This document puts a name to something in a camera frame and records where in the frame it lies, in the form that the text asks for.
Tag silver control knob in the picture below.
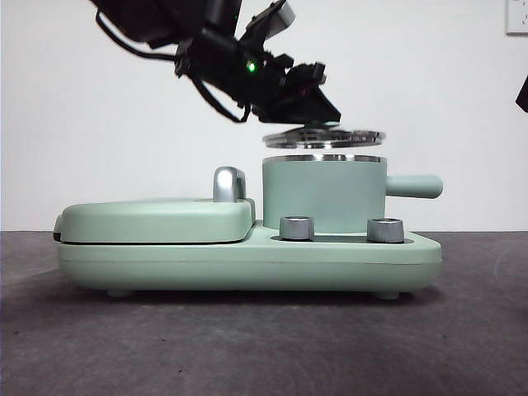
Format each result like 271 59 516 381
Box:
278 214 314 242
365 217 404 243

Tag glass lid with green knob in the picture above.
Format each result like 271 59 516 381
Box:
262 119 389 150

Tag silver cover handle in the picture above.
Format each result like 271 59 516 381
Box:
211 166 249 204

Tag black cable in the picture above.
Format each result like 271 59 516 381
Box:
191 76 253 125
94 7 182 63

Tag mint green appliance base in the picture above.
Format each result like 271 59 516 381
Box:
55 219 442 299

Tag white wall outlet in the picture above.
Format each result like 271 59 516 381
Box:
506 0 528 36

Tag mint green griddle cover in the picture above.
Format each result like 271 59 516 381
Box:
52 196 257 245

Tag pale grey camera box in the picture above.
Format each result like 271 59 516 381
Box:
267 2 296 35

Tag mint green handled pot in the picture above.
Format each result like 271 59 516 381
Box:
261 153 445 231

